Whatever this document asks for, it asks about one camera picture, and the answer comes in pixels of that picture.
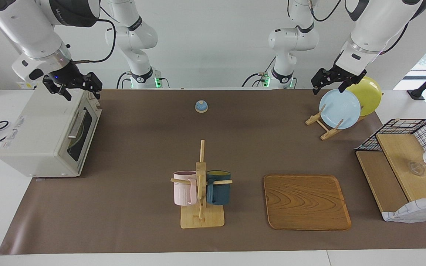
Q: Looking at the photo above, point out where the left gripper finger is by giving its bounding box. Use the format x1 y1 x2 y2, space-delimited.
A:
311 68 329 95
339 69 367 93

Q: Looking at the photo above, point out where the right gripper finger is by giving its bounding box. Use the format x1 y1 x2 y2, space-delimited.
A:
43 76 72 101
84 72 103 99

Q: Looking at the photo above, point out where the pale green plate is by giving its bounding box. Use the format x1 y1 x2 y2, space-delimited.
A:
68 124 85 150

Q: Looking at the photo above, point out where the glass oven door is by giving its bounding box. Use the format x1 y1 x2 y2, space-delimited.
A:
56 98 102 177

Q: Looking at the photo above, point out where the white toaster oven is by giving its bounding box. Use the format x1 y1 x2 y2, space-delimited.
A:
0 89 102 178

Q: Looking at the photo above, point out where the yellow plate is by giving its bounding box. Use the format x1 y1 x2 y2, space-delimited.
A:
345 76 382 117

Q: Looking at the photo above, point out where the light blue plate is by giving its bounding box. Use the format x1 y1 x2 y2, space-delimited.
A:
319 89 361 130

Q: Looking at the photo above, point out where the wooden plate rack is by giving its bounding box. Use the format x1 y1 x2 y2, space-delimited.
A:
305 92 384 141

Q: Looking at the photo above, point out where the wooden stepped shelf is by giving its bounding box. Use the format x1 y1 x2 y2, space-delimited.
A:
355 133 426 222

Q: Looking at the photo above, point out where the clear glass cup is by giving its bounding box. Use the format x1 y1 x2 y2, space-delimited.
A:
408 161 426 177

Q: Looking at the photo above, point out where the wooden tray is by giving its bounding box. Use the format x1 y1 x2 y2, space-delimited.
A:
264 174 352 231

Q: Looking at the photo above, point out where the brown table mat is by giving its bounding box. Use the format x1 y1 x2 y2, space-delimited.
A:
0 89 426 255

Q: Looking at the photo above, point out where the pink mug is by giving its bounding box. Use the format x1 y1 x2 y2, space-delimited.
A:
173 171 198 206

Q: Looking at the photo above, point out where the white checked cloth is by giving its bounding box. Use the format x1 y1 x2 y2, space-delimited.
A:
381 195 426 224

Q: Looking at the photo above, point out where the dark teal mug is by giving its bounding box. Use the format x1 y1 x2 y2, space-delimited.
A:
206 170 232 206

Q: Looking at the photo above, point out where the wooden mug rack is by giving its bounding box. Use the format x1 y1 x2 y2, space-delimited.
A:
170 140 233 229

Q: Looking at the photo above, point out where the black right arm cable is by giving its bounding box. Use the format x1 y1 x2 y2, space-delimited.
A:
74 6 117 64

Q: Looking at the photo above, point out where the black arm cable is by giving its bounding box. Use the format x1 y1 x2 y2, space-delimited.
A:
309 0 410 55
74 6 117 64

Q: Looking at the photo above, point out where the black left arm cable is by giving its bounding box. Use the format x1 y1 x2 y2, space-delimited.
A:
309 0 410 55

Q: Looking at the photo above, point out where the black wire basket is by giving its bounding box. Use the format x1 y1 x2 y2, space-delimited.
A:
356 118 426 187

